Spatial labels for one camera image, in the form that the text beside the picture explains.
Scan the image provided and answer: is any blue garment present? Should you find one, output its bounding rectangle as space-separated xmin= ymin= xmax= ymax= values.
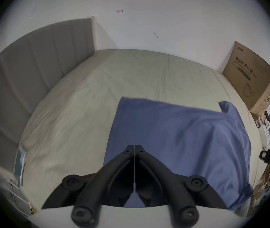
xmin=103 ymin=97 xmax=254 ymax=211

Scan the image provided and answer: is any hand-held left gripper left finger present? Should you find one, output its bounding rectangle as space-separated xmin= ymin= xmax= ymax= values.
xmin=41 ymin=145 xmax=135 ymax=226

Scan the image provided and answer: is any bed with beige sheet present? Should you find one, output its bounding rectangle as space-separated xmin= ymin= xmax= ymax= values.
xmin=13 ymin=49 xmax=266 ymax=217

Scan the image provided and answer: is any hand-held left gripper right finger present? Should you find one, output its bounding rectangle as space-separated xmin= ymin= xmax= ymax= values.
xmin=134 ymin=145 xmax=228 ymax=227

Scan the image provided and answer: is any brown cardboard carton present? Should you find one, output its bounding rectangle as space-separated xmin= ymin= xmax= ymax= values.
xmin=222 ymin=41 xmax=270 ymax=115

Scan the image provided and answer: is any grey padded headboard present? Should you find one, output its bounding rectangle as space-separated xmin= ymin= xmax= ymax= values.
xmin=0 ymin=18 xmax=95 ymax=175

